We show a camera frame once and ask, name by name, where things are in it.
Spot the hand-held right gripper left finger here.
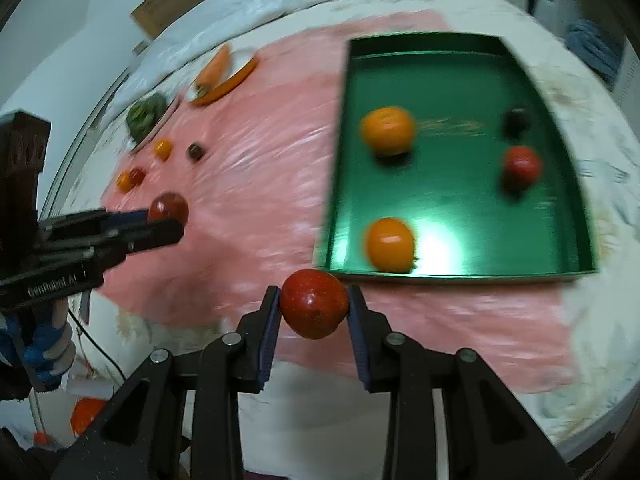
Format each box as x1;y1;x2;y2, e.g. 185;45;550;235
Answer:
50;285;281;480

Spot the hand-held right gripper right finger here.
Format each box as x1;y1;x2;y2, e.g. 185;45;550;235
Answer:
347;284;576;480

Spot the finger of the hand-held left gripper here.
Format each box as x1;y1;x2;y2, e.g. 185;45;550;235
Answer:
42;208;152;235
37;218;185;267

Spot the green tray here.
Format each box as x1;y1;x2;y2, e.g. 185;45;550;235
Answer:
314;32;600;286

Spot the large orange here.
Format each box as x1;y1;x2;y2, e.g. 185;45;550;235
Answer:
360;106;417;157

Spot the person's left hand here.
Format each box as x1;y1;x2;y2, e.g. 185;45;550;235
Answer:
0;300;76;390

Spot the green leafy vegetable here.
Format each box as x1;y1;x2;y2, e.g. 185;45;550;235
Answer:
125;93;168;138

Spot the pink plastic sheet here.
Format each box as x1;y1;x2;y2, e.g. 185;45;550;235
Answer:
100;12;581;393

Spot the orange floor object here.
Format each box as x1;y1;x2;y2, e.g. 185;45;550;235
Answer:
70;397;108;436

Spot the carrot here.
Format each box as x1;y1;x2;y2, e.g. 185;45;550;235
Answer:
195;43;232;98

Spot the orange plate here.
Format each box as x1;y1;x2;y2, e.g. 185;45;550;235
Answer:
186;49;261;107

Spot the wooden headboard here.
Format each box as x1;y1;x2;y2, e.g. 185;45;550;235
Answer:
131;0;211;41

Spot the blue towel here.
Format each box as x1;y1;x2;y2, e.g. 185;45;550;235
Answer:
566;19;621;92

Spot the black cable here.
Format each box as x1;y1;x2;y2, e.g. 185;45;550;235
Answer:
67;307;128;388

